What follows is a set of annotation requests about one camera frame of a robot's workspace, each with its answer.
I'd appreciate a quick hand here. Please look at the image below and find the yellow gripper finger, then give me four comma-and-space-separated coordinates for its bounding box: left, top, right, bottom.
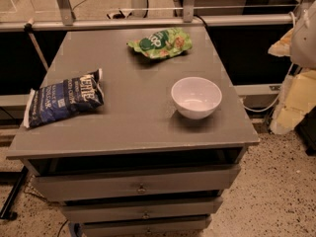
270, 70, 316, 134
268, 30, 293, 57

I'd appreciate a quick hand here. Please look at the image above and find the white bowl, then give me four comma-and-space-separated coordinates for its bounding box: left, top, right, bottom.
171, 77, 222, 119

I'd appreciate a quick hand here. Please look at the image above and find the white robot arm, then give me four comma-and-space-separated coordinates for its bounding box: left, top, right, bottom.
268, 1, 316, 134

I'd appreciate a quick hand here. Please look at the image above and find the green rice chip bag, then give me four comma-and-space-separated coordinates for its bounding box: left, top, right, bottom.
127, 28, 193, 59

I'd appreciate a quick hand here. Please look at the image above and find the blue kettle chip bag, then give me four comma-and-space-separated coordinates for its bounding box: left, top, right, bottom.
23, 68, 104, 128

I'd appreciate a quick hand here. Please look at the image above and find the top grey drawer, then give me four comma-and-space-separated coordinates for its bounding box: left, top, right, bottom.
32, 164, 240, 201

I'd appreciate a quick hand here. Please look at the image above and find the grey drawer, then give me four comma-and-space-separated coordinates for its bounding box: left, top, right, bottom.
61, 197, 223, 223
32, 164, 240, 201
82, 215, 211, 237

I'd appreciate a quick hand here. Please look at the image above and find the bottom grey drawer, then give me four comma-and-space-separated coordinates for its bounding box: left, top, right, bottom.
82, 215, 211, 237

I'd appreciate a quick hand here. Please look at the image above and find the grey drawer cabinet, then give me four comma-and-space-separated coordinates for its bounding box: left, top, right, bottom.
5, 26, 261, 237

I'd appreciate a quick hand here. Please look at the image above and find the middle grey drawer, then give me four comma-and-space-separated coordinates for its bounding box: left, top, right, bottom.
61, 197, 223, 223

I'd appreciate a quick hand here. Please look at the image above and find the black floor stand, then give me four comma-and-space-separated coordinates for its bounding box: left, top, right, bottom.
0, 167, 28, 220

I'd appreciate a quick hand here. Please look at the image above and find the white cable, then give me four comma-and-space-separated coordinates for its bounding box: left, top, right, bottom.
242, 12, 297, 114

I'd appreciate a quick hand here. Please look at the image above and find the grey metal bracket right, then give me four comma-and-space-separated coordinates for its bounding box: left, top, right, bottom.
183, 0, 195, 23

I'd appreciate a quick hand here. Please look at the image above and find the grey metal bracket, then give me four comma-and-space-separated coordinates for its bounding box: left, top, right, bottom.
183, 0, 195, 23
56, 0, 75, 26

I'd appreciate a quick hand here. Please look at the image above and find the grey metal bracket left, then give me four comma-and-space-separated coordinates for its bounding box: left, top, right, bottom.
56, 0, 75, 26

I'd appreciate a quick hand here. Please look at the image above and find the grey metal rail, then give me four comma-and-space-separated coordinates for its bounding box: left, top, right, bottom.
0, 13, 297, 33

